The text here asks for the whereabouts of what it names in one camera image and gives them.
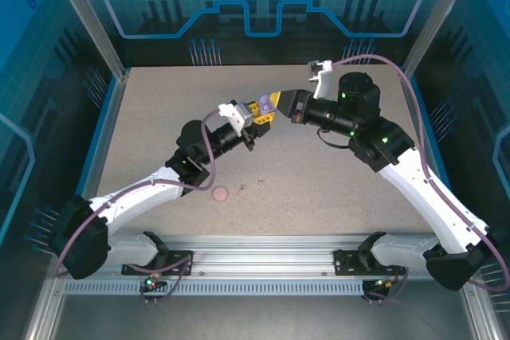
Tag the purple earbud charging case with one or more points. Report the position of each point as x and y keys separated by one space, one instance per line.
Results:
x=266 y=103

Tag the pink earbud charging case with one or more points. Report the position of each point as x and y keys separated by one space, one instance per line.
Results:
x=220 y=194

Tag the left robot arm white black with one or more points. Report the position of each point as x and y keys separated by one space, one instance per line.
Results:
x=131 y=200

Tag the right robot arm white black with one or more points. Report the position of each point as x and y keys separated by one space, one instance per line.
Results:
x=426 y=200

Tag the blue table edge strip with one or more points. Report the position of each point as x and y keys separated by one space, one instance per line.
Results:
x=91 y=137
x=432 y=137

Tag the small LED connector board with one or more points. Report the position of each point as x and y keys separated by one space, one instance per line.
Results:
x=384 y=284
x=153 y=282

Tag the grey metal bottom plate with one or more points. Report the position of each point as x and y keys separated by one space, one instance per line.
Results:
x=259 y=316

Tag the aluminium table side rail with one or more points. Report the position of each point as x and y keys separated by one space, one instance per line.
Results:
x=112 y=109

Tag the aluminium frame post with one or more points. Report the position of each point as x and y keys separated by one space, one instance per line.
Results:
x=89 y=17
x=436 y=17

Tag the long aluminium base rail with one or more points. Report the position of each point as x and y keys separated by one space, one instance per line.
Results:
x=259 y=254

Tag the short aluminium frame rail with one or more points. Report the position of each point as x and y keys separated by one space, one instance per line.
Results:
x=44 y=308
x=482 y=312

